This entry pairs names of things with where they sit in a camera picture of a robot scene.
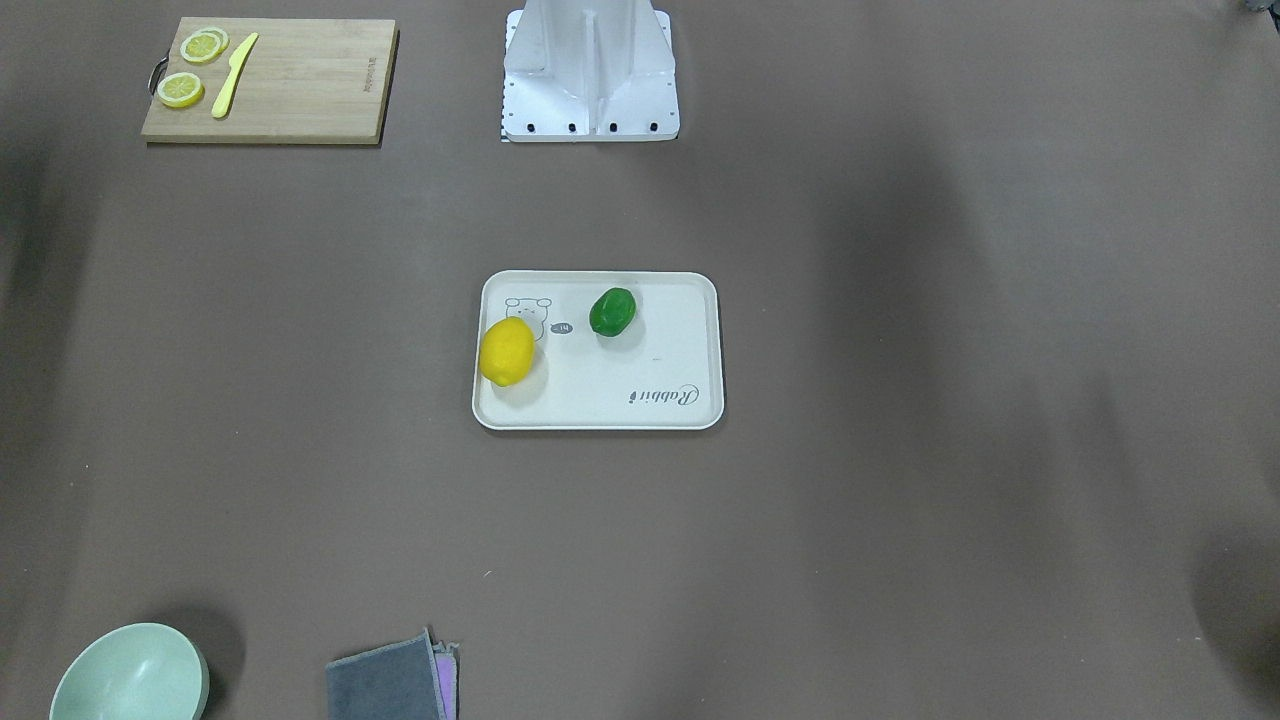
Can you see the wooden cutting board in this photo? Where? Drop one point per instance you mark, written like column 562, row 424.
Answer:
column 305, row 82

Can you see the yellow lemon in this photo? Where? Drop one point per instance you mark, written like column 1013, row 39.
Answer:
column 506, row 352

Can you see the grey folded cloth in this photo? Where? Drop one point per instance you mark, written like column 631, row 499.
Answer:
column 413, row 679

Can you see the lemon slice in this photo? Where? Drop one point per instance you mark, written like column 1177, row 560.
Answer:
column 179, row 90
column 204, row 45

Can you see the cream rabbit tray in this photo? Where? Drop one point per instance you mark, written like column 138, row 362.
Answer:
column 664, row 372

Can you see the yellow plastic knife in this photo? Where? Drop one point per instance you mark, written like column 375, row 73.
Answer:
column 221, row 105

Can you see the green lemon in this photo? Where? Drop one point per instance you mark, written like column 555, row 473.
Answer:
column 613, row 312

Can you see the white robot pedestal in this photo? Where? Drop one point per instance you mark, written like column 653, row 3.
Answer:
column 589, row 71

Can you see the mint green bowl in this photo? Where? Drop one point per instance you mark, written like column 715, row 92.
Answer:
column 138, row 671

